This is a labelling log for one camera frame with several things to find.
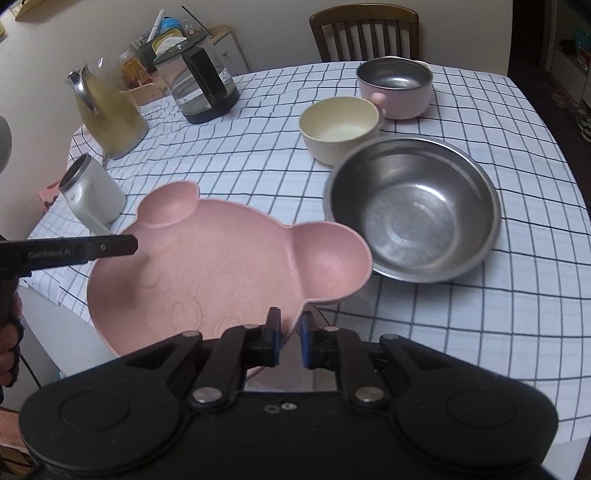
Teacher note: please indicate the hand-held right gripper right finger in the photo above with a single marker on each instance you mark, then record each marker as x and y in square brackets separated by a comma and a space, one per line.
[304, 344]

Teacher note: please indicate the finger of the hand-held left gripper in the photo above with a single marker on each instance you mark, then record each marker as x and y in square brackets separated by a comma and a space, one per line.
[115, 245]

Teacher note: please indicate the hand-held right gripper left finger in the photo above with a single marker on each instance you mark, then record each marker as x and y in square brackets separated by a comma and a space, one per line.
[275, 341]

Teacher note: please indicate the pink bear-shaped plate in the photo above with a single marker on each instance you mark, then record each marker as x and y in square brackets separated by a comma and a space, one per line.
[221, 267]

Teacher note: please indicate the large stainless steel bowl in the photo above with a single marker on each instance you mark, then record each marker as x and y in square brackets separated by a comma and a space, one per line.
[415, 207]

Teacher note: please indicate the cream bowl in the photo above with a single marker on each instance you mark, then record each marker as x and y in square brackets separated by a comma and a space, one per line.
[337, 120]

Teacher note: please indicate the pink bowl with steel inside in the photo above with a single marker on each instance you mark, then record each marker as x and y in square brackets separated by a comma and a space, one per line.
[406, 104]

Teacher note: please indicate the person's left hand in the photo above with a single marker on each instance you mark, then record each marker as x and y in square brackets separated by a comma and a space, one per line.
[9, 346]

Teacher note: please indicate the white cup with spout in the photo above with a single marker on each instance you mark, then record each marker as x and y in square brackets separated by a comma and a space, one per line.
[97, 194]

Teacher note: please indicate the grey round lamp shade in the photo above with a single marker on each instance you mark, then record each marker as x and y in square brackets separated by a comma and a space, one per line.
[4, 143]

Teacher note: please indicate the yellow thermos jug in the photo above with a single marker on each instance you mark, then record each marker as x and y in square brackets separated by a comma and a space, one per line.
[115, 120]

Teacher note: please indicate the white checked tablecloth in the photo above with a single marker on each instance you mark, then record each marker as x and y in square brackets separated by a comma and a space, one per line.
[258, 152]

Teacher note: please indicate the white pen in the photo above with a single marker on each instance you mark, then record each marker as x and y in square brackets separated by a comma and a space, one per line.
[157, 23]

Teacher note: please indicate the wooden side cabinet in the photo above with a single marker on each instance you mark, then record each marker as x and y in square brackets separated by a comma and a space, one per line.
[226, 46]

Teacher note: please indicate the thin black stick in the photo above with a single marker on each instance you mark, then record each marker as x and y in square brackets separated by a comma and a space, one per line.
[196, 21]

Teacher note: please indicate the wooden slat-back chair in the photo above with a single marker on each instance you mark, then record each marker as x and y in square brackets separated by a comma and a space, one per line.
[364, 32]

